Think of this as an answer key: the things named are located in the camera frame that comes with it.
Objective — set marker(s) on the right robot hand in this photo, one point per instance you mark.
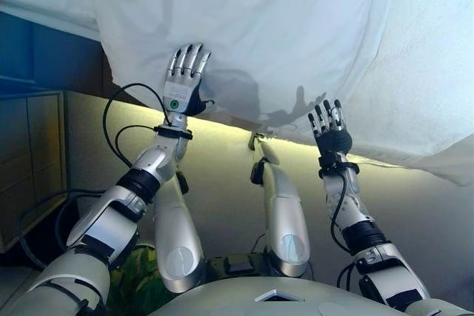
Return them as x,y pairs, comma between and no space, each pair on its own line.
333,140

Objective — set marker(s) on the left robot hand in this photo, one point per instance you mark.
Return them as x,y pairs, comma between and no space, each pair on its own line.
177,90

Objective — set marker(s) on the white duvet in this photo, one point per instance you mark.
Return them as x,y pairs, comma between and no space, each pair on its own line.
296,35

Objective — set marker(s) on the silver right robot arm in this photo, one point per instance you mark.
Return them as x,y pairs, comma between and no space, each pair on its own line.
381,264

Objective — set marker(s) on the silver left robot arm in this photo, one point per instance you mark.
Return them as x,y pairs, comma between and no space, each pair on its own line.
111,220

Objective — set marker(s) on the brown padded bed base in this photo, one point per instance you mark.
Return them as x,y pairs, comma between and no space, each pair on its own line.
55,57

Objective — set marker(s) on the silver right robot leg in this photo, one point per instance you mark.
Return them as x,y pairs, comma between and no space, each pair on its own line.
287,220

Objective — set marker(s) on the silver robot leg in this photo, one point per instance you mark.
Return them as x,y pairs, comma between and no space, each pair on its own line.
287,220
177,238

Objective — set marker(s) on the silver left robot leg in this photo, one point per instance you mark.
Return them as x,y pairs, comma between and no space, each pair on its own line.
177,238

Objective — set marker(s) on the wooden nightstand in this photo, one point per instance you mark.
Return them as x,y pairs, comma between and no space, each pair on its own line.
33,146

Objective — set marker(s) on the silver robot torso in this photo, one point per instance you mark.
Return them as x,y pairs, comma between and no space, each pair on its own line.
259,297

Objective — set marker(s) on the green leafy plant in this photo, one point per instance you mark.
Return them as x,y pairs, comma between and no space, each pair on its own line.
129,286

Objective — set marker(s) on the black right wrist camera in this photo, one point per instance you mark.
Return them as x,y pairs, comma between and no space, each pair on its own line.
337,164

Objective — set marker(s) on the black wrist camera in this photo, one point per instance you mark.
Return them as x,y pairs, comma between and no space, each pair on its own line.
174,132
337,164

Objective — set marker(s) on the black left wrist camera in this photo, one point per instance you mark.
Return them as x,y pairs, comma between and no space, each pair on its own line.
174,132

